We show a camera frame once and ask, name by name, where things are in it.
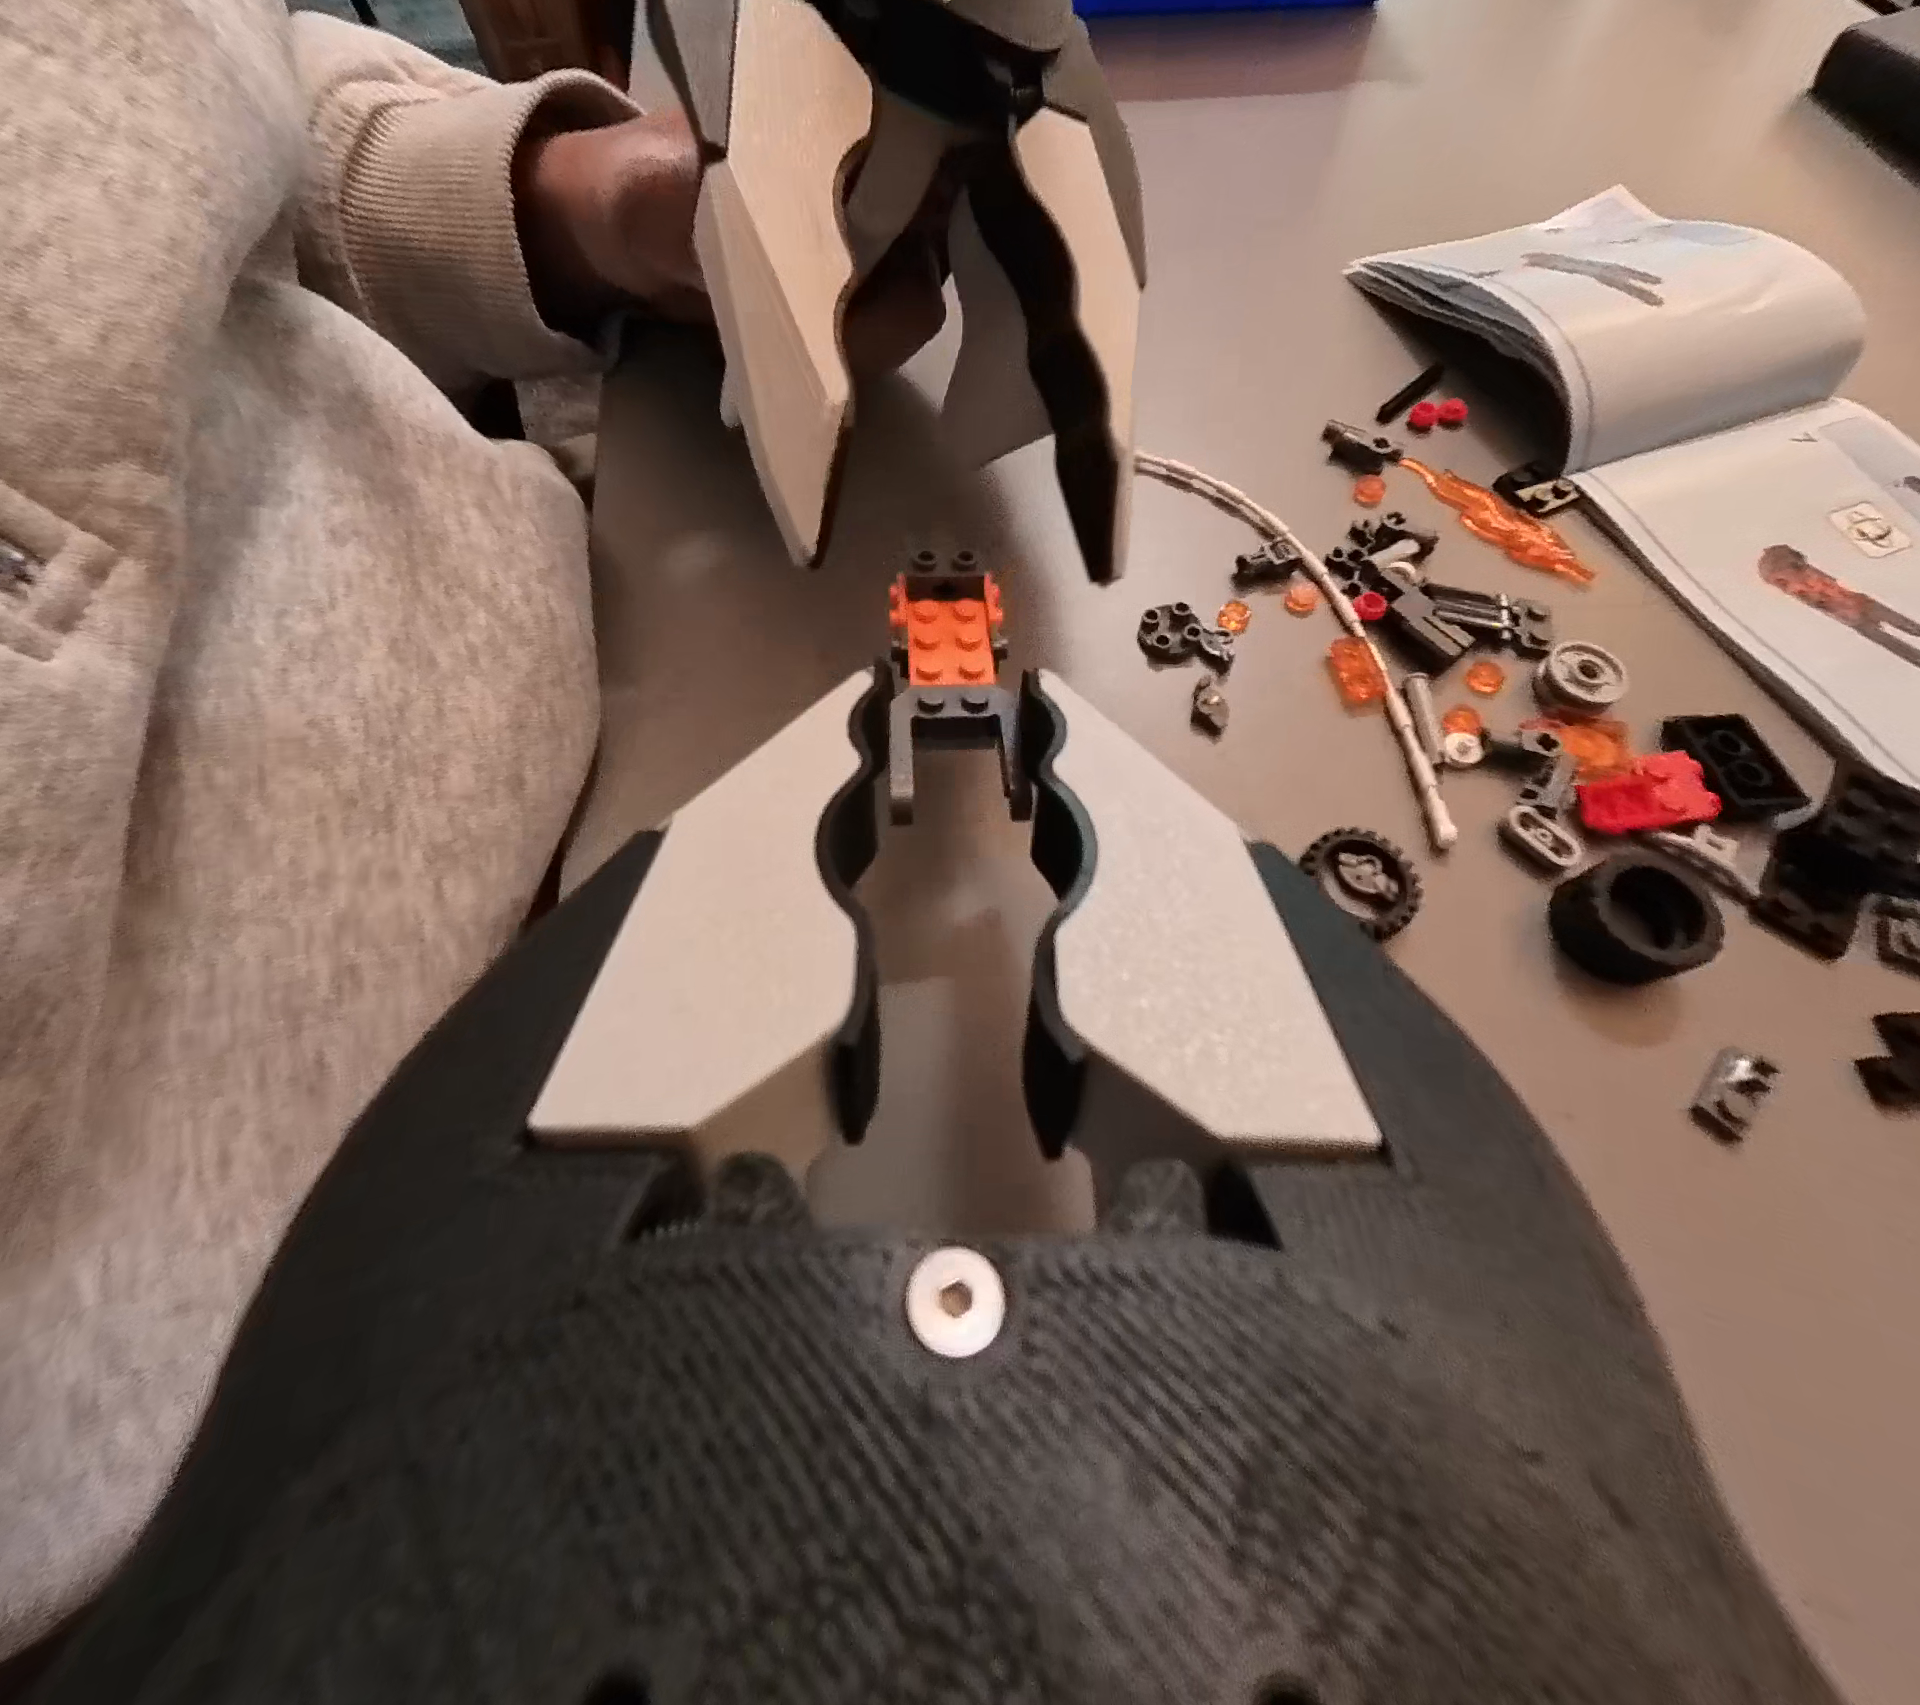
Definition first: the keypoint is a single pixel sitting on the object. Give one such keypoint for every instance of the dark grey lego fork piece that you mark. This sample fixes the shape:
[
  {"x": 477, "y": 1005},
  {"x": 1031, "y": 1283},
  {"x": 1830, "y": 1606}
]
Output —
[{"x": 945, "y": 708}]

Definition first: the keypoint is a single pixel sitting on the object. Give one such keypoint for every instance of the black power hub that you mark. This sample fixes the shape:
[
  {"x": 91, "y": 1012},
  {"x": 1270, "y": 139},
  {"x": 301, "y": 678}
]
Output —
[{"x": 1874, "y": 79}]

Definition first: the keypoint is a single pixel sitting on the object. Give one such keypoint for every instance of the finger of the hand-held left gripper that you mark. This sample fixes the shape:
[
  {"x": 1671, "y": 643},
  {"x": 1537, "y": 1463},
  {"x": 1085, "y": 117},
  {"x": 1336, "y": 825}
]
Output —
[
  {"x": 1102, "y": 281},
  {"x": 781, "y": 235}
]

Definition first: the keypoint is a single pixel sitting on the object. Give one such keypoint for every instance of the person's left hand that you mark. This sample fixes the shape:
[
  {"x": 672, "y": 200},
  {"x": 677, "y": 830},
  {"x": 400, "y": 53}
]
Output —
[{"x": 615, "y": 221}]

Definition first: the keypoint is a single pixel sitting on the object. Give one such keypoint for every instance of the black lego plate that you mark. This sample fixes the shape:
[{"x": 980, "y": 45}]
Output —
[{"x": 1539, "y": 490}]

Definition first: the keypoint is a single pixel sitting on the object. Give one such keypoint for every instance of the orange lego flame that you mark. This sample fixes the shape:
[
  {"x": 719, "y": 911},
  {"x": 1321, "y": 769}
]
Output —
[{"x": 1501, "y": 521}]

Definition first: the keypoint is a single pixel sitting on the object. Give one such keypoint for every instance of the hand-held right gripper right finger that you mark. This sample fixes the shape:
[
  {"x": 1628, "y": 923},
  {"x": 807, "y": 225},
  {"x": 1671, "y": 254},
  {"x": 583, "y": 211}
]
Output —
[{"x": 1200, "y": 985}]

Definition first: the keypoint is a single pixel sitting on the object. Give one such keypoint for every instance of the lego instruction booklet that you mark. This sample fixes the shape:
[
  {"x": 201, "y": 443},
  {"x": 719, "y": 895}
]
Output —
[{"x": 1694, "y": 341}]

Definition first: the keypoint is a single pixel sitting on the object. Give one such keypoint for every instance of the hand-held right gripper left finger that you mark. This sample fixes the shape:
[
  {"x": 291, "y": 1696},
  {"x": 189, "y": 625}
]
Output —
[{"x": 705, "y": 985}]

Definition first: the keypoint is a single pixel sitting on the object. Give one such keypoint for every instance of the wide black lego tyre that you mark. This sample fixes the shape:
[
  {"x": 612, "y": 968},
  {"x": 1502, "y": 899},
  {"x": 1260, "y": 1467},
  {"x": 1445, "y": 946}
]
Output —
[{"x": 1591, "y": 942}]

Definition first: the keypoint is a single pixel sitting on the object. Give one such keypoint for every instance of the person's grey zip sweater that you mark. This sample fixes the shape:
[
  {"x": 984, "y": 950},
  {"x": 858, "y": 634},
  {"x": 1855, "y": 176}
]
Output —
[{"x": 181, "y": 685}]

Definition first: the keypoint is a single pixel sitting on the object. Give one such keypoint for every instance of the grey lego wheel hub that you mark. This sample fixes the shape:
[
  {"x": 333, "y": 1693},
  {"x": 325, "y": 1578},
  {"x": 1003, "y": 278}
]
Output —
[{"x": 1580, "y": 679}]

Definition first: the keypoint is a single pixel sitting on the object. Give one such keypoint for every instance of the thin black lego tyre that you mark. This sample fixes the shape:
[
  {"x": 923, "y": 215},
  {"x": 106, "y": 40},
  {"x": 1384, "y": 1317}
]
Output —
[{"x": 1313, "y": 887}]

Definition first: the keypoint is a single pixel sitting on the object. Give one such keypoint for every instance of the pile of lego pieces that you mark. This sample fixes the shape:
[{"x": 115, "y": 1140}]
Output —
[{"x": 1651, "y": 804}]

